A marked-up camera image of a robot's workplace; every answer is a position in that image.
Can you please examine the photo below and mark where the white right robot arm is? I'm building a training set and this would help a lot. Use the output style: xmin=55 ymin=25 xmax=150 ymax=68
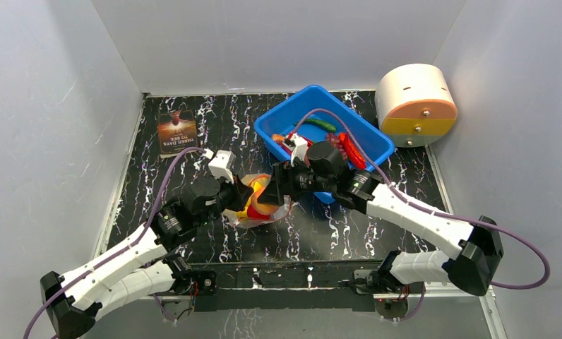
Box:
xmin=257 ymin=141 xmax=503 ymax=297

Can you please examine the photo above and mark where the purple grape bunch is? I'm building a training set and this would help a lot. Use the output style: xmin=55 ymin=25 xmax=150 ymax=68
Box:
xmin=325 ymin=133 xmax=347 ymax=157

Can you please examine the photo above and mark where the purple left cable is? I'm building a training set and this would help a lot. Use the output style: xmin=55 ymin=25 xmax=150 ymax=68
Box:
xmin=23 ymin=146 xmax=212 ymax=339

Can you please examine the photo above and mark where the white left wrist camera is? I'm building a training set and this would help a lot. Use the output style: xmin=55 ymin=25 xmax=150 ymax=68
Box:
xmin=208 ymin=150 xmax=236 ymax=184

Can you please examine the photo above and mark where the clear zip bag orange seal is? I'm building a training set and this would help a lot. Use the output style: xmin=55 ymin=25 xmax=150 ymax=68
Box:
xmin=222 ymin=174 xmax=292 ymax=229

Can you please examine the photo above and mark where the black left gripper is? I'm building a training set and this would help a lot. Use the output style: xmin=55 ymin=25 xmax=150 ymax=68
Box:
xmin=196 ymin=170 xmax=254 ymax=229

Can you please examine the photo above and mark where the round white orange drawer box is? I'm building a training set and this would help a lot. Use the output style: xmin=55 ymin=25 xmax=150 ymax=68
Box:
xmin=374 ymin=64 xmax=458 ymax=148

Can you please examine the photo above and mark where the blue plastic bin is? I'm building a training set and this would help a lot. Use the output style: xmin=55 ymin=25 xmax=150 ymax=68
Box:
xmin=253 ymin=84 xmax=396 ymax=205

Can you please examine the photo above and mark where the yellow mango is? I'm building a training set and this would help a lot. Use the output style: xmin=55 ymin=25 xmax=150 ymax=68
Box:
xmin=241 ymin=174 xmax=270 ymax=202

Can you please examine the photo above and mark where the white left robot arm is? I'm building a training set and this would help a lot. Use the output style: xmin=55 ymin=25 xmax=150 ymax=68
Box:
xmin=40 ymin=176 xmax=254 ymax=338

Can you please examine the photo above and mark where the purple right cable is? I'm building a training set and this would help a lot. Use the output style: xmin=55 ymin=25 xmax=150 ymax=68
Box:
xmin=290 ymin=108 xmax=551 ymax=290

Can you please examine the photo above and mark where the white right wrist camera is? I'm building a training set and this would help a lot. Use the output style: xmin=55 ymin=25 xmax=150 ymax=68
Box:
xmin=282 ymin=133 xmax=309 ymax=167

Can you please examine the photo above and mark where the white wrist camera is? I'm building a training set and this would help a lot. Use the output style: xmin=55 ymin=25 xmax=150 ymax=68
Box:
xmin=282 ymin=133 xmax=309 ymax=167
xmin=208 ymin=150 xmax=236 ymax=184

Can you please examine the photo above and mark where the dark paperback book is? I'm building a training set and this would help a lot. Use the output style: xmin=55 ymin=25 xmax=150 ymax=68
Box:
xmin=157 ymin=109 xmax=199 ymax=158

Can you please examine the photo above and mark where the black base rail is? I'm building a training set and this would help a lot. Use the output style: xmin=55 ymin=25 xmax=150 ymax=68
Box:
xmin=159 ymin=259 xmax=427 ymax=314

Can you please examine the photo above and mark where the green chili pepper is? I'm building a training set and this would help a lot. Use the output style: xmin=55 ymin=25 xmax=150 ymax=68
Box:
xmin=293 ymin=118 xmax=337 ymax=133

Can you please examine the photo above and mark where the purple cable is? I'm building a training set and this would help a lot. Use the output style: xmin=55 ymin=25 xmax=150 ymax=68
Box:
xmin=23 ymin=146 xmax=212 ymax=339
xmin=290 ymin=108 xmax=551 ymax=290

